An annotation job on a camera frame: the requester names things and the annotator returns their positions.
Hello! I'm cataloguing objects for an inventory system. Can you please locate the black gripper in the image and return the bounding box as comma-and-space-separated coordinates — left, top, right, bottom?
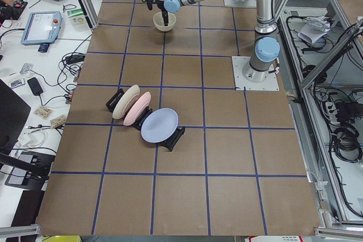
156, 0, 168, 26

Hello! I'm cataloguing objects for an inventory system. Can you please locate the cream ceramic bowl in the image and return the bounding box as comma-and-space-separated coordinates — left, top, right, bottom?
153, 12, 176, 32

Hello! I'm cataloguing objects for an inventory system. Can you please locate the green white box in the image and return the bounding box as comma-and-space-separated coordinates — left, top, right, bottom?
67, 9, 87, 26

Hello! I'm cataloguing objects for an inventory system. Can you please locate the cream plate in rack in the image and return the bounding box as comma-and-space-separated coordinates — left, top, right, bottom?
112, 84, 140, 120

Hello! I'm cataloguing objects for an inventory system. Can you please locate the pink plate in rack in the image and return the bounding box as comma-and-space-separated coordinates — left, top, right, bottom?
123, 92, 151, 126

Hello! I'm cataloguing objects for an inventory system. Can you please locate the black plate rack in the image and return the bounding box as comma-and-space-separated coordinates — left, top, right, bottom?
105, 84, 185, 151

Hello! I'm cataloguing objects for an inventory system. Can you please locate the blue plate in rack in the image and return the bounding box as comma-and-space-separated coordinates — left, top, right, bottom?
141, 108, 179, 143

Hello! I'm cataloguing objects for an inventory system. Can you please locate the near blue teach pendant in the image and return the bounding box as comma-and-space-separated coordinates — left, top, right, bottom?
21, 11, 62, 45

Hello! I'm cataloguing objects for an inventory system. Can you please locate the black phone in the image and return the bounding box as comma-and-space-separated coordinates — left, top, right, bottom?
27, 77, 44, 96

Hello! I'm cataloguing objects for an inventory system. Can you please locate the black monitor stand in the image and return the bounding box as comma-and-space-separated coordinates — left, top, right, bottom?
0, 79, 54, 192

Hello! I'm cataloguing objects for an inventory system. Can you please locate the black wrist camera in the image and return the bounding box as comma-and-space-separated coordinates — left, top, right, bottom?
145, 0, 156, 11

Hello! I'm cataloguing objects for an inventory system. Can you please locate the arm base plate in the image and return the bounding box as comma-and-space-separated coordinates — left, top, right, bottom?
231, 56, 280, 91
223, 0, 256, 9

